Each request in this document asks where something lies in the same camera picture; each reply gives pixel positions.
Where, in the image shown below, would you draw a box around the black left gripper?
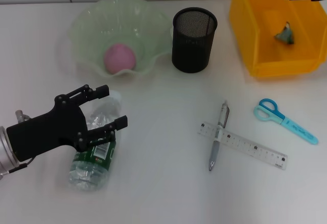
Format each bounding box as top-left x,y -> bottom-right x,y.
6,84 -> 129,162

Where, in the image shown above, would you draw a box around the teal plastic wrapper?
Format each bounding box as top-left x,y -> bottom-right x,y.
274,21 -> 296,45

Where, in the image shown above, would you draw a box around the pink peach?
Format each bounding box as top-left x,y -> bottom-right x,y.
103,43 -> 136,74

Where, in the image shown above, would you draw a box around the clear green-label water bottle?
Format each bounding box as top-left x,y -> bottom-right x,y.
67,90 -> 123,192

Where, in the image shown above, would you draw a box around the blue scissors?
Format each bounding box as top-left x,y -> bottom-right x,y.
253,98 -> 319,145

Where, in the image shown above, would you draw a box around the green glass fruit plate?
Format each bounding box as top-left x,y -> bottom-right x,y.
67,0 -> 172,78

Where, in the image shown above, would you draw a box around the black mesh pen holder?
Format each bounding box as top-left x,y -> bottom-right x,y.
171,7 -> 218,74

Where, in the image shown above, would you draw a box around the grey ballpoint pen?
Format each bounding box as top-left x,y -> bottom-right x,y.
207,99 -> 230,172

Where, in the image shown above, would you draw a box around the transparent plastic ruler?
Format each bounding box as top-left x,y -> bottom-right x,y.
196,122 -> 289,170

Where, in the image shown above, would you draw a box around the yellow plastic bin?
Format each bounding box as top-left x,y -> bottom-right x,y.
228,0 -> 327,79

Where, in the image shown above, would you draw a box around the left arm gripper cable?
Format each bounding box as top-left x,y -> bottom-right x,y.
0,110 -> 34,181

